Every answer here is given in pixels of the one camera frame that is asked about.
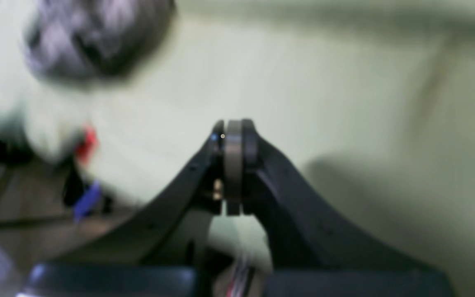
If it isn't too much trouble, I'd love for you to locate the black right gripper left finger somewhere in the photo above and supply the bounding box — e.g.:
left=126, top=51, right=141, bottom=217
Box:
left=19, top=120, right=243, bottom=297

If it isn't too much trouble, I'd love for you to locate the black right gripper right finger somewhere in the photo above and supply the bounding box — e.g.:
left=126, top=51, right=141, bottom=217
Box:
left=242, top=120, right=455, bottom=297

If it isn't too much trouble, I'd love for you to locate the grey heathered T-shirt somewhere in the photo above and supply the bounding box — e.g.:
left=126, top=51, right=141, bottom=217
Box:
left=24, top=0, right=176, bottom=80

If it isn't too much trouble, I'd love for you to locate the top centre blue clamp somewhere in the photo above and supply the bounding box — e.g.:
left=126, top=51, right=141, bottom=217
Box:
left=61, top=125, right=114, bottom=224

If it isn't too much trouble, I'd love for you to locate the green table cloth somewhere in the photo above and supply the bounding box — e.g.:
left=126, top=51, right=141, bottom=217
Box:
left=0, top=0, right=475, bottom=297

